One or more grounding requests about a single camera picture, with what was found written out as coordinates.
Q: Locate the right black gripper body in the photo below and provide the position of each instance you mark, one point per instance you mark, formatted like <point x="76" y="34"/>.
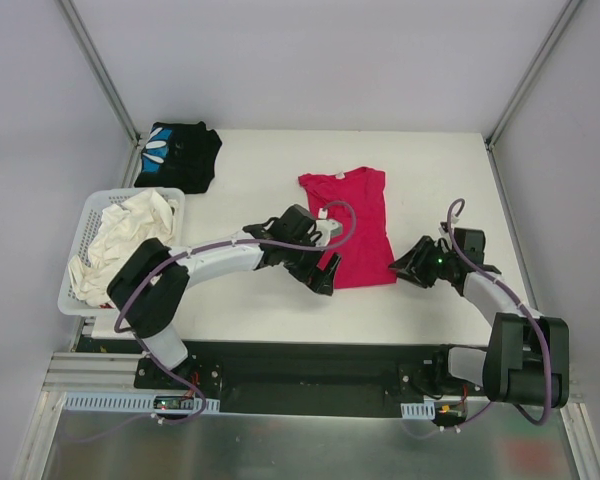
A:
<point x="419" y="265"/>

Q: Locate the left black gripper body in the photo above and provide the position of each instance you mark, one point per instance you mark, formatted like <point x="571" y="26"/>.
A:
<point x="309" y="270"/>

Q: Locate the pink t shirt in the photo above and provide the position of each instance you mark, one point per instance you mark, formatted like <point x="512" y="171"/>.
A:
<point x="356" y="200"/>

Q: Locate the black t shirt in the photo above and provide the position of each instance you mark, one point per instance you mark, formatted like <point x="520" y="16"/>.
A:
<point x="181" y="156"/>

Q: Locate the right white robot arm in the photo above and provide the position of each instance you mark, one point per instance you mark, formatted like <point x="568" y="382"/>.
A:
<point x="526" y="361"/>

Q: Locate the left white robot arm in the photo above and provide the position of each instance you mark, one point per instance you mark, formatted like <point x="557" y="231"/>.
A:
<point x="148" y="288"/>

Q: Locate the cream t shirt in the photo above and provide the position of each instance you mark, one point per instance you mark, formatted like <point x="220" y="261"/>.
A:
<point x="110" y="245"/>

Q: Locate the white plastic laundry basket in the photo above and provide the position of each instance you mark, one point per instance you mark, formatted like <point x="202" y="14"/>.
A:
<point x="80" y="240"/>

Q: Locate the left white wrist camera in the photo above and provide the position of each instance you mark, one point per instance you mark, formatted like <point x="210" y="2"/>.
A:
<point x="327" y="228"/>

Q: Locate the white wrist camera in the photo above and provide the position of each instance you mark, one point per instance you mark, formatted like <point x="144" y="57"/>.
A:
<point x="446" y="231"/>
<point x="327" y="228"/>

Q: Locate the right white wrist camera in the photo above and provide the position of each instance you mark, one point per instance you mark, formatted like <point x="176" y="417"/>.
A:
<point x="446" y="231"/>

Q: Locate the right white cable duct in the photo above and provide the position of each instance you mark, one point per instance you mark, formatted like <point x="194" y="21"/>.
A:
<point x="418" y="411"/>

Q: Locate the white cable duct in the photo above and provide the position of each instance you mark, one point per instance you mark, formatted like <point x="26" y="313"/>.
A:
<point x="139" y="403"/>
<point x="418" y="411"/>

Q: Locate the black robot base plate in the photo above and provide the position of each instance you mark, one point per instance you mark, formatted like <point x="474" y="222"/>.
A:
<point x="339" y="380"/>

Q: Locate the left aluminium frame post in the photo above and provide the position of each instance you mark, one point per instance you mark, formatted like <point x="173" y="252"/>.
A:
<point x="80" y="32"/>

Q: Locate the aluminium frame post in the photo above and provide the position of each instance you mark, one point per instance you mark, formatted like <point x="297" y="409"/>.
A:
<point x="523" y="88"/>
<point x="80" y="32"/>

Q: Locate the left white cable duct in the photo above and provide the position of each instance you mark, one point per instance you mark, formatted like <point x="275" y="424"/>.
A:
<point x="139" y="403"/>

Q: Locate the right aluminium frame post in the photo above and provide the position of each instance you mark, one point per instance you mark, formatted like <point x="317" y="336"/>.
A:
<point x="523" y="88"/>

